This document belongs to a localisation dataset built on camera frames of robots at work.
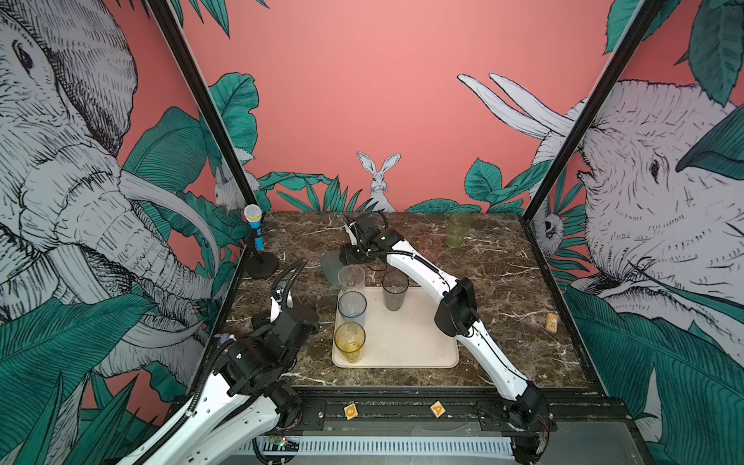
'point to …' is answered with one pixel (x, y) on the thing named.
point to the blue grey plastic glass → (352, 306)
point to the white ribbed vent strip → (397, 448)
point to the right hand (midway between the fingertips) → (339, 254)
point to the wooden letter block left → (351, 411)
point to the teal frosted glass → (331, 263)
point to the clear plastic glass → (351, 278)
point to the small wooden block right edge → (551, 322)
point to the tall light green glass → (458, 227)
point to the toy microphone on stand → (263, 264)
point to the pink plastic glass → (430, 246)
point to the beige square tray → (406, 338)
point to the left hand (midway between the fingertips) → (292, 306)
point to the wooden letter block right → (438, 409)
